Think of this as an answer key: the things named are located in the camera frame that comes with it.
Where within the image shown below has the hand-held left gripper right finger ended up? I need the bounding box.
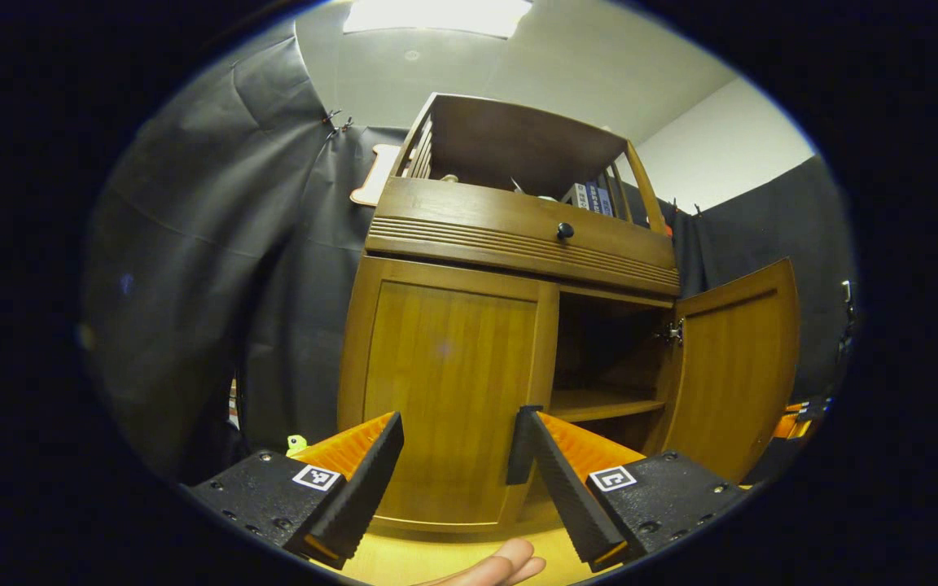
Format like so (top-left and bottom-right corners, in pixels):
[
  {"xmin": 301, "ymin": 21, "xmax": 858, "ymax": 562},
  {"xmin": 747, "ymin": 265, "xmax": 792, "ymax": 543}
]
[{"xmin": 528, "ymin": 409, "xmax": 751, "ymax": 573}]

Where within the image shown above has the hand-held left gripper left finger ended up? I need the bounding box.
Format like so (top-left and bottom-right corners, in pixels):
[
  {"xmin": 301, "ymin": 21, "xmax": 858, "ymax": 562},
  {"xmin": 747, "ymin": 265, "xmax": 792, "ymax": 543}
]
[{"xmin": 186, "ymin": 411, "xmax": 405, "ymax": 571}]

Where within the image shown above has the black door handle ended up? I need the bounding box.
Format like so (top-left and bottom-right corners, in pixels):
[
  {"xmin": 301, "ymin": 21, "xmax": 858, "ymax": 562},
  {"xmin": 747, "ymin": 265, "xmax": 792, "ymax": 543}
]
[{"xmin": 506, "ymin": 405, "xmax": 543, "ymax": 487}]

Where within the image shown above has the wooden cabinet door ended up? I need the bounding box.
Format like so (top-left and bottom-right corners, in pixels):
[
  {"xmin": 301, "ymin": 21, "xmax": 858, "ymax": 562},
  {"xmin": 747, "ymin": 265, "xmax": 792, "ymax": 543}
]
[
  {"xmin": 337, "ymin": 254, "xmax": 561, "ymax": 534},
  {"xmin": 652, "ymin": 258, "xmax": 802, "ymax": 485}
]

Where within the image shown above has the wooden double-door shoe cabinet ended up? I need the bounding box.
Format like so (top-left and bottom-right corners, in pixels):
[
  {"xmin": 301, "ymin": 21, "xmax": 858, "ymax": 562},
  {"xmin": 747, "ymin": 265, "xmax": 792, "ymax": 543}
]
[{"xmin": 337, "ymin": 92, "xmax": 682, "ymax": 538}]

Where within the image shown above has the wooden inner shelf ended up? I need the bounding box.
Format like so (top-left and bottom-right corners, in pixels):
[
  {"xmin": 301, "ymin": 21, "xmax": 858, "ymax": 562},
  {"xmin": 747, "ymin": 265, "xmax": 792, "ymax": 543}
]
[{"xmin": 549, "ymin": 387, "xmax": 667, "ymax": 424}]

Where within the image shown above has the black backdrop cloth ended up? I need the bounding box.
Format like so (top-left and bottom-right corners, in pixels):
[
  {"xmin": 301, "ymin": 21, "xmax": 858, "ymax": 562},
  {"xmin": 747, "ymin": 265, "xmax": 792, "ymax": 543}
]
[{"xmin": 82, "ymin": 20, "xmax": 857, "ymax": 485}]

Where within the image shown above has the ceiling light panel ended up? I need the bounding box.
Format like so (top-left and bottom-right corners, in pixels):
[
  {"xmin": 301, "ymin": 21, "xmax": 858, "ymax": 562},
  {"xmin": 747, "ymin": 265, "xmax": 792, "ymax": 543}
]
[{"xmin": 343, "ymin": 0, "xmax": 533, "ymax": 39}]

